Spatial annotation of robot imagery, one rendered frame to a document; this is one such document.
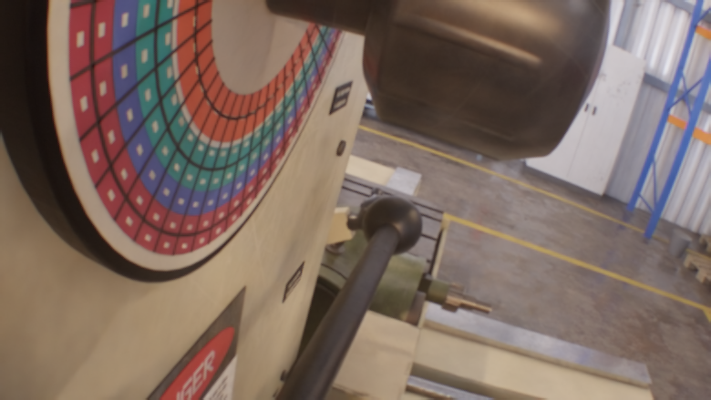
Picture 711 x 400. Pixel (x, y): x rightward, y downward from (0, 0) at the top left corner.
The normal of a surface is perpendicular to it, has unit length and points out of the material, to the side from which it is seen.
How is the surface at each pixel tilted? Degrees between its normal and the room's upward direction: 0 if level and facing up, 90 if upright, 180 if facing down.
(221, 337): 90
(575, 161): 90
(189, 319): 90
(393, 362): 0
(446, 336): 0
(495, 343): 90
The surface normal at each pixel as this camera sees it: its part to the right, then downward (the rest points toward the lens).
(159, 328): 0.94, 0.33
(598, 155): -0.22, 0.32
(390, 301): -0.03, -0.25
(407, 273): 0.17, -0.72
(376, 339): 0.26, -0.89
